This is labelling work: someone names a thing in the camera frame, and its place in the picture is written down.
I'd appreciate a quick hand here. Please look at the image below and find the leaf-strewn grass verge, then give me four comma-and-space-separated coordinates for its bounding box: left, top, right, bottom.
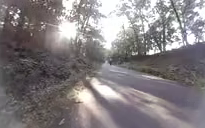
0, 49, 104, 128

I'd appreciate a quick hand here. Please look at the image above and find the wood of tall trees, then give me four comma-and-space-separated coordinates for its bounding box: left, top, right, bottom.
109, 0, 205, 63

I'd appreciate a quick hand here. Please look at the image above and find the grey asphalt road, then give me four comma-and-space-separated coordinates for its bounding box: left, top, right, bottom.
51, 62, 205, 128

